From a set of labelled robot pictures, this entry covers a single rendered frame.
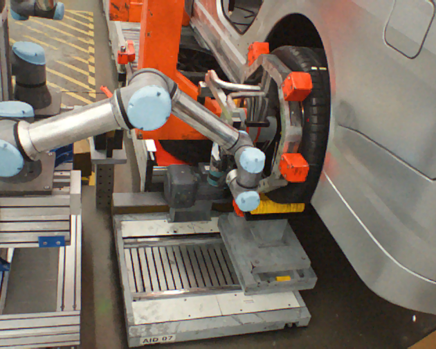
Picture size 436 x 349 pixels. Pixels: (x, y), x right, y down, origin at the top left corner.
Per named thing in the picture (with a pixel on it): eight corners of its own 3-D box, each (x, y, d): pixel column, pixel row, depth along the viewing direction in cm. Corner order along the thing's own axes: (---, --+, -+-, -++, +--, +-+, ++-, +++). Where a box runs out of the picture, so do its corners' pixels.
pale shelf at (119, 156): (126, 164, 234) (126, 158, 232) (91, 164, 229) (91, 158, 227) (118, 122, 268) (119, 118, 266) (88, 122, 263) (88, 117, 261)
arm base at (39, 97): (9, 109, 181) (7, 85, 176) (14, 92, 193) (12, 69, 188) (50, 110, 185) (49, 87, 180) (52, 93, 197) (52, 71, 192)
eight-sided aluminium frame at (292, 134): (278, 217, 192) (314, 94, 163) (264, 217, 190) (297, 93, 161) (239, 147, 235) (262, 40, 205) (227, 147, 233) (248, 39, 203)
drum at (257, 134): (273, 148, 197) (280, 118, 189) (224, 148, 190) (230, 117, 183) (261, 131, 208) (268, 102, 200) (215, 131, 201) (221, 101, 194)
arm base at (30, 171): (-12, 183, 142) (-16, 156, 136) (-5, 156, 154) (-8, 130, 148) (40, 183, 146) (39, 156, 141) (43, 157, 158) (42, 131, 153)
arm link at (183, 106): (119, 77, 144) (236, 156, 167) (119, 93, 135) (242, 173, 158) (142, 48, 140) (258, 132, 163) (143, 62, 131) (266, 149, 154)
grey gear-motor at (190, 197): (239, 229, 260) (252, 177, 241) (164, 233, 247) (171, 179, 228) (230, 208, 274) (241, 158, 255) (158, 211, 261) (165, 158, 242)
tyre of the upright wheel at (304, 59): (279, 135, 251) (325, 233, 206) (237, 134, 244) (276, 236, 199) (322, 21, 207) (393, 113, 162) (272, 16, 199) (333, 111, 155)
